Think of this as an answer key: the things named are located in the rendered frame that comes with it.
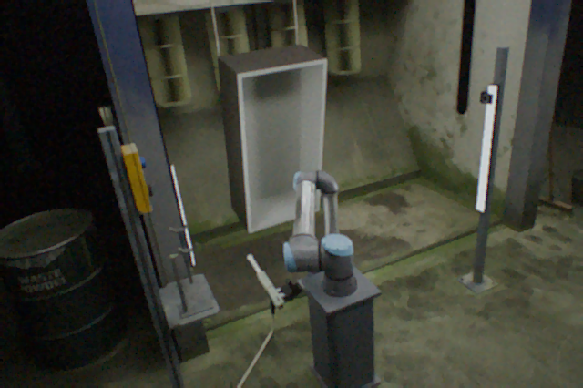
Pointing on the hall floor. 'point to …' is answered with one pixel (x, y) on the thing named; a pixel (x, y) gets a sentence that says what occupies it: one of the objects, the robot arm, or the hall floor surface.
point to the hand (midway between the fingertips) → (271, 296)
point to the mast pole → (491, 166)
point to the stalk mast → (140, 251)
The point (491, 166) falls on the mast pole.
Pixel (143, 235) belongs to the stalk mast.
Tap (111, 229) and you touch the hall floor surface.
